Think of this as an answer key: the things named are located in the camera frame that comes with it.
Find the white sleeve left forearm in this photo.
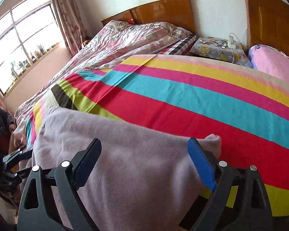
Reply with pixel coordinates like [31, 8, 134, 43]
[0, 197, 18, 225]

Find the bystander in dark clothes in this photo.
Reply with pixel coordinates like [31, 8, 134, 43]
[0, 108, 17, 155]

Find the rainbow striped blanket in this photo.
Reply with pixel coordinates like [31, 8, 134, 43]
[25, 54, 289, 231]

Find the window with grille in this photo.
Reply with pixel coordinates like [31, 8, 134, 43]
[0, 0, 62, 95]

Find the floral pink curtain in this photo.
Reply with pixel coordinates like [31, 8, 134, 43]
[51, 0, 87, 57]

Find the pink floral quilt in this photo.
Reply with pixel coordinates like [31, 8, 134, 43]
[14, 20, 192, 143]

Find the pink bed sheet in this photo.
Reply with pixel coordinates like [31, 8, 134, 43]
[248, 44, 289, 83]

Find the nightstand with floral cloth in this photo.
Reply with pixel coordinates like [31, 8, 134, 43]
[189, 37, 253, 68]

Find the white power strip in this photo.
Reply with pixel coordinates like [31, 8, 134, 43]
[228, 35, 236, 49]

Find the plaid bed sheet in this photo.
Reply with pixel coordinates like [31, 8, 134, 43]
[158, 34, 197, 55]

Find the right wooden headboard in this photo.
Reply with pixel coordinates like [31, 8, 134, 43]
[245, 0, 289, 56]

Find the wooden headboard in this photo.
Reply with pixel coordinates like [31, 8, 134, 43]
[245, 0, 289, 56]
[101, 0, 196, 33]

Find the left wooden headboard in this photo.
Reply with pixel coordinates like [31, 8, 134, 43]
[101, 0, 196, 33]

